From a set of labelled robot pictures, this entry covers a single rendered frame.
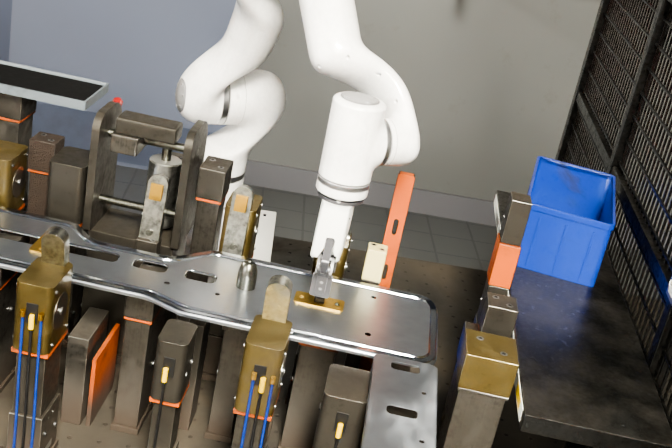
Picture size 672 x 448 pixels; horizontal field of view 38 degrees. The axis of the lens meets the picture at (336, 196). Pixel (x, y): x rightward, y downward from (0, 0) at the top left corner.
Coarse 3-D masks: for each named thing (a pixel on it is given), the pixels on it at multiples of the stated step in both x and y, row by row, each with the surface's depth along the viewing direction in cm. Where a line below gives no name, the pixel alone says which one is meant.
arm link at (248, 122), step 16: (240, 80) 204; (256, 80) 205; (272, 80) 207; (240, 96) 203; (256, 96) 204; (272, 96) 206; (240, 112) 204; (256, 112) 206; (272, 112) 207; (224, 128) 215; (240, 128) 210; (256, 128) 208; (208, 144) 210; (224, 144) 210; (240, 144) 209; (240, 160) 211; (240, 176) 213
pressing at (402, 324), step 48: (0, 240) 163; (96, 240) 168; (96, 288) 156; (144, 288) 157; (192, 288) 160; (336, 288) 169; (384, 288) 172; (336, 336) 154; (384, 336) 157; (432, 336) 161
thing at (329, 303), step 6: (300, 294) 164; (306, 294) 164; (294, 300) 162; (300, 300) 162; (306, 300) 163; (312, 300) 163; (318, 300) 162; (324, 300) 162; (330, 300) 164; (336, 300) 165; (342, 300) 165; (318, 306) 162; (324, 306) 162; (330, 306) 162; (336, 306) 163; (342, 306) 163
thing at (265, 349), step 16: (256, 320) 145; (256, 336) 141; (272, 336) 142; (288, 336) 143; (256, 352) 139; (272, 352) 139; (240, 368) 142; (256, 368) 140; (272, 368) 140; (240, 384) 142; (256, 384) 141; (272, 384) 140; (240, 400) 142; (256, 400) 142; (272, 400) 142; (240, 416) 145; (256, 416) 143; (240, 432) 146; (256, 432) 145
